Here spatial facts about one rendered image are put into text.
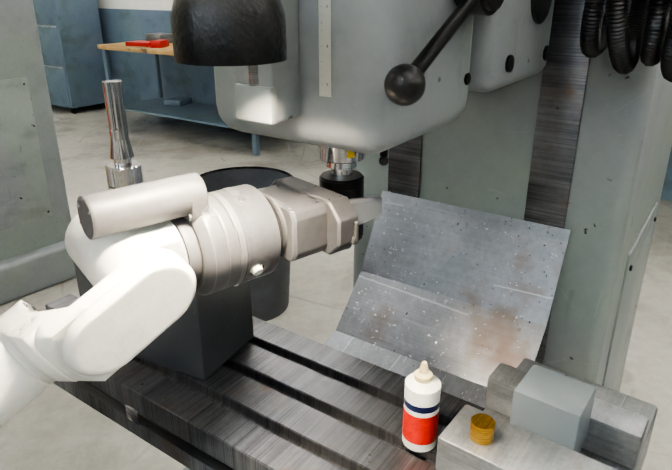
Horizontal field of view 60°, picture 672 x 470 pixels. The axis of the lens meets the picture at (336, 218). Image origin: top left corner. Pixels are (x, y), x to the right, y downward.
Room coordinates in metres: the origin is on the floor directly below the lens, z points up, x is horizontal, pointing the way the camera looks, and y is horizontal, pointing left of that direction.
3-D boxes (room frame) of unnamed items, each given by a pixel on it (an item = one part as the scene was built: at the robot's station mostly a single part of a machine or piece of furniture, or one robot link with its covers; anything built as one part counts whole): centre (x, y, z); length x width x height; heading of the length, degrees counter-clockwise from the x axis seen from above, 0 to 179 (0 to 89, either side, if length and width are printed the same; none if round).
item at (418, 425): (0.54, -0.10, 1.01); 0.04 x 0.04 x 0.11
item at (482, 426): (0.43, -0.13, 1.07); 0.02 x 0.02 x 0.02
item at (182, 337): (0.75, 0.25, 1.05); 0.22 x 0.12 x 0.20; 64
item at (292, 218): (0.53, 0.06, 1.23); 0.13 x 0.12 x 0.10; 40
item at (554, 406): (0.45, -0.20, 1.07); 0.06 x 0.05 x 0.06; 53
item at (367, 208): (0.56, -0.03, 1.23); 0.06 x 0.02 x 0.03; 130
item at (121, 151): (0.78, 0.29, 1.27); 0.03 x 0.03 x 0.11
